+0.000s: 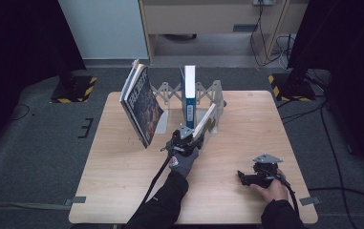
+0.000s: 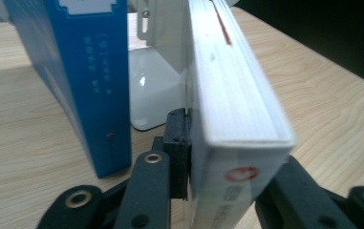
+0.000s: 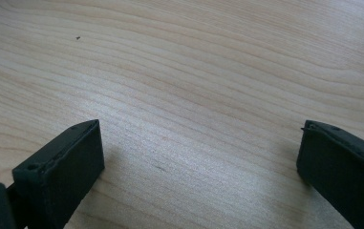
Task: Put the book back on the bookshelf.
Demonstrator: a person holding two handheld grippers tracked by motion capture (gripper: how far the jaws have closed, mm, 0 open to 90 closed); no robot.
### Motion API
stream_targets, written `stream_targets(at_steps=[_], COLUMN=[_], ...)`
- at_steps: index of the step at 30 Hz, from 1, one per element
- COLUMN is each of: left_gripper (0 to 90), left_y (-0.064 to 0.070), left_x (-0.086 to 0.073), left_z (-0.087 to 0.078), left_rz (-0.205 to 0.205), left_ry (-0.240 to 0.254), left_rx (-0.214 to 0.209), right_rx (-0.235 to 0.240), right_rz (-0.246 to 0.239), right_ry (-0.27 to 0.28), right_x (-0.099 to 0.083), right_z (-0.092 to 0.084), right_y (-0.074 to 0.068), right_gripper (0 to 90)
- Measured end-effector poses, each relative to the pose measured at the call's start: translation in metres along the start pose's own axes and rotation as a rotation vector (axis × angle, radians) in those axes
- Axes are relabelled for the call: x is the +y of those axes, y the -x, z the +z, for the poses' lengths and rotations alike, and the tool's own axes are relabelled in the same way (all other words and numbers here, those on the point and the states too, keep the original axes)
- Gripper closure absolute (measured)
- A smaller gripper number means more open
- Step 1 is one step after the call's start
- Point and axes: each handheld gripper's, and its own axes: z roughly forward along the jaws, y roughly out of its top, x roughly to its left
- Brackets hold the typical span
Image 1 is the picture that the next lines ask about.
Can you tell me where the wooden desk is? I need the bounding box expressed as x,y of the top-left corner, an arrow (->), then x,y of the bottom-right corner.
138,0 -> 310,67

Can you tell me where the black curtain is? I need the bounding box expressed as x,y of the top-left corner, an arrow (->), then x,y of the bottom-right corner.
287,0 -> 364,175
0,0 -> 87,161

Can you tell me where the white caterpillar picture book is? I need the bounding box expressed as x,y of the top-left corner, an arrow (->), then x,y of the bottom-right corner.
191,101 -> 219,151

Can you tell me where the long black floor cable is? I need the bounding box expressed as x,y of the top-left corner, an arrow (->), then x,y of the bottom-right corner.
320,103 -> 353,229

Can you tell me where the left hand-held gripper cable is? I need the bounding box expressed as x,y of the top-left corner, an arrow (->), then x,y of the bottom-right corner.
141,152 -> 173,205

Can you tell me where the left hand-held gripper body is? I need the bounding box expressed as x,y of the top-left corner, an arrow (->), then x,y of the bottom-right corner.
165,124 -> 201,157

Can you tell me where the black stand with striped base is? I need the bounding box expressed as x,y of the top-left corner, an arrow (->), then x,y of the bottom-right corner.
268,0 -> 343,103
50,56 -> 98,104

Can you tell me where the white board panel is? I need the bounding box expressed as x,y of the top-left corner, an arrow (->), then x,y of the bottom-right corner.
57,0 -> 150,61

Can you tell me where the white cable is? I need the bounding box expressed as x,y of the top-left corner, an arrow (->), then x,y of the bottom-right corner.
274,34 -> 296,70

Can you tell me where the dark flat object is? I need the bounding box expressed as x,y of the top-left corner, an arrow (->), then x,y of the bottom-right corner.
162,32 -> 199,42

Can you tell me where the person's right hand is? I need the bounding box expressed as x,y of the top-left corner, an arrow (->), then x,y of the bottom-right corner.
249,168 -> 289,203

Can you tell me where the grey tape piece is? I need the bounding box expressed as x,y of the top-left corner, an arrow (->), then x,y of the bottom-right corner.
64,196 -> 88,207
298,196 -> 322,207

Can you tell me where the hand-held gripper cable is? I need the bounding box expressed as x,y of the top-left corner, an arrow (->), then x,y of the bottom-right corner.
141,152 -> 173,205
265,171 -> 299,215

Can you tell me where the white power strip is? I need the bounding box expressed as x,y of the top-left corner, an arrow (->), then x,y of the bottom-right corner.
253,0 -> 277,7

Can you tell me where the right hand-held gripper cable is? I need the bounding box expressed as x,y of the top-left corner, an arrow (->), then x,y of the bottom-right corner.
265,171 -> 299,215

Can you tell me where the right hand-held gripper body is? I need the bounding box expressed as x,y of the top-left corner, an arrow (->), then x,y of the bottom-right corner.
251,153 -> 284,187

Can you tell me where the black looped floor cable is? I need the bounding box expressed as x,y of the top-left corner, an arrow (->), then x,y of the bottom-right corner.
10,103 -> 32,122

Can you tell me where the black hanging cable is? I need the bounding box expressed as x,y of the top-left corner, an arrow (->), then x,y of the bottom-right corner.
249,3 -> 296,69

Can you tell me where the blue book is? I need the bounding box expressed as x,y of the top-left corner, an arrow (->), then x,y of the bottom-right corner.
178,65 -> 198,130

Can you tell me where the person's left hand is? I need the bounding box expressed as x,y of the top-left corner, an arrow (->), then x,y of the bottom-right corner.
168,147 -> 202,179

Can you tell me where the grey metal expandable book rack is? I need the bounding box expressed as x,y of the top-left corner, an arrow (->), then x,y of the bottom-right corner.
150,79 -> 227,135

